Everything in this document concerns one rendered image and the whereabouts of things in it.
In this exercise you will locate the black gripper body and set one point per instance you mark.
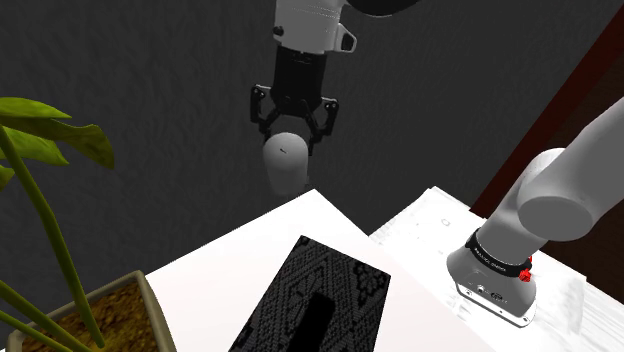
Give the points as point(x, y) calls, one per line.
point(298, 78)

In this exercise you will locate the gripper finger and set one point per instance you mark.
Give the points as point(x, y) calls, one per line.
point(258, 105)
point(325, 119)

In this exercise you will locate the white rounded cylinder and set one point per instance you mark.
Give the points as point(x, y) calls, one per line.
point(286, 163)

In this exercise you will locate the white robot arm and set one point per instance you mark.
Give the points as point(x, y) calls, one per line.
point(546, 214)

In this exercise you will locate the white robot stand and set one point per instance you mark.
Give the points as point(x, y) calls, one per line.
point(429, 229)

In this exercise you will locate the black patterned tissue box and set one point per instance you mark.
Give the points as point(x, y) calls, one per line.
point(312, 287)

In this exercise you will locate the white table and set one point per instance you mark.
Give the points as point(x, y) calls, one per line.
point(219, 278)

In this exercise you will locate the green potted plant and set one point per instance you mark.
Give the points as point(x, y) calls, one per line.
point(58, 244)

